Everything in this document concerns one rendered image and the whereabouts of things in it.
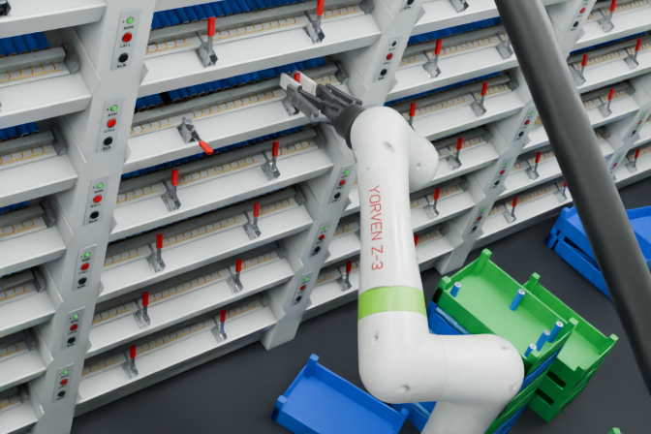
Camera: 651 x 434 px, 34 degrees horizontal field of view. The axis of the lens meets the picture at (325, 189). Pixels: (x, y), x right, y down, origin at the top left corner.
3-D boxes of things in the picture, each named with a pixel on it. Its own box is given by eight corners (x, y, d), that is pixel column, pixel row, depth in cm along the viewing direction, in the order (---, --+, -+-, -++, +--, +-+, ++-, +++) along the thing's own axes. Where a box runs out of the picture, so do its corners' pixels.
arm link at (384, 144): (376, 311, 190) (434, 299, 186) (346, 294, 181) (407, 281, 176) (365, 130, 205) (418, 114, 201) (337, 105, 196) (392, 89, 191)
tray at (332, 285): (447, 255, 335) (471, 235, 324) (296, 317, 298) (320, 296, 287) (415, 200, 340) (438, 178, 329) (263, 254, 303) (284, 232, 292)
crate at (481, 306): (566, 342, 271) (578, 321, 266) (523, 379, 258) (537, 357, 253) (476, 268, 283) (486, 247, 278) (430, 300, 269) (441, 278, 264)
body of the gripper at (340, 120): (341, 148, 214) (312, 127, 220) (372, 139, 220) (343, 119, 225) (348, 116, 210) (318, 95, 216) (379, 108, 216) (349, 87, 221)
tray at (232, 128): (348, 112, 245) (368, 89, 238) (115, 175, 208) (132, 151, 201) (306, 41, 250) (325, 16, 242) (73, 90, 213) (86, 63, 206)
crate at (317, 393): (400, 428, 288) (410, 411, 283) (369, 480, 273) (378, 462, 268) (305, 371, 294) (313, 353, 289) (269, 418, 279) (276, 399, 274)
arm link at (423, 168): (423, 209, 208) (457, 164, 208) (396, 186, 198) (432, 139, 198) (375, 173, 216) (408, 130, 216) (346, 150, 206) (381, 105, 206)
